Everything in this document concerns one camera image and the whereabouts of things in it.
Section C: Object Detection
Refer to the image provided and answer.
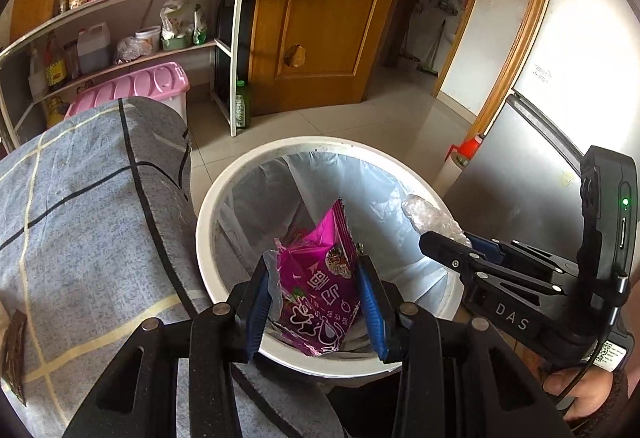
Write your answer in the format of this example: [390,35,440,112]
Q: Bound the magenta snack packet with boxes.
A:
[267,198,362,358]

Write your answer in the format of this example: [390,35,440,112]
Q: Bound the clear plastic wrapper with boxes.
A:
[400,194,473,249]

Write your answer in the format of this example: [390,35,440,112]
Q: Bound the pink plastic storage box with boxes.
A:
[64,61,192,129]

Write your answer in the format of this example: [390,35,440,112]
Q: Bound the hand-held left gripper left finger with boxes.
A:
[62,254,273,438]

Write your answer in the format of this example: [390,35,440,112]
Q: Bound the translucent bin liner bag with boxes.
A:
[215,145,451,354]

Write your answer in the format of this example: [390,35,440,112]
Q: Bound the soy sauce bottle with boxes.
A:
[44,30,68,91]

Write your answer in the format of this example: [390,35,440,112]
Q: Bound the white plastic tub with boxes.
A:
[134,25,162,53]

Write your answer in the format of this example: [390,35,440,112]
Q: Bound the crumpled plastic bag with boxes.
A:
[115,37,143,64]

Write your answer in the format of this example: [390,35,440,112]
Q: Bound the person's right hand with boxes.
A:
[542,365,616,424]

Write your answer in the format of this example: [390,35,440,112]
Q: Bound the wooden door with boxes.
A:
[248,0,418,110]

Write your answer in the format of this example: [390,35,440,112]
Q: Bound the clear plastic bottle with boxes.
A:
[27,49,48,101]

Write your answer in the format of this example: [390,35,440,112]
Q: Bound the glass jar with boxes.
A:
[62,40,81,79]

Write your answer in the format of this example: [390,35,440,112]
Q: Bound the black appliance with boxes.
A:
[214,0,257,91]

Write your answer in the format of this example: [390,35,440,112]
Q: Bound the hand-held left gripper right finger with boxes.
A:
[354,254,576,438]

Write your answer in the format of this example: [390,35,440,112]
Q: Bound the white curved shelf unit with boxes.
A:
[0,0,275,154]

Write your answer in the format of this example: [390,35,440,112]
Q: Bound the green glass bottle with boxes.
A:
[234,79,252,128]

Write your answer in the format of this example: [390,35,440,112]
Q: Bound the mop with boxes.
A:
[419,18,447,76]

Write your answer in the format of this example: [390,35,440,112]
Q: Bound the red plastic item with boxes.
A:
[445,133,486,164]

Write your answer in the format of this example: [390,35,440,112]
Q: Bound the dark brown wrapper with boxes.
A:
[0,309,28,405]

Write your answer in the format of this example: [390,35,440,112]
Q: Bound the green basket with bags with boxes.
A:
[159,0,208,51]

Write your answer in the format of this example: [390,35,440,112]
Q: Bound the dark liquid jug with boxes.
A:
[76,22,112,74]

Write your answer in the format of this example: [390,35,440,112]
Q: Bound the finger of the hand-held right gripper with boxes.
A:
[462,232,580,275]
[419,231,566,294]

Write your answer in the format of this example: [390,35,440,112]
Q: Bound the silver refrigerator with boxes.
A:
[442,88,596,264]

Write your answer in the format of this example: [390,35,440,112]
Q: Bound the yellow oil bottle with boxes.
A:
[44,95,71,129]

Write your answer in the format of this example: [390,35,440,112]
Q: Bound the white cylinder roll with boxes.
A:
[434,157,470,199]

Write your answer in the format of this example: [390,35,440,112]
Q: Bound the white trash bin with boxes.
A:
[195,134,466,379]

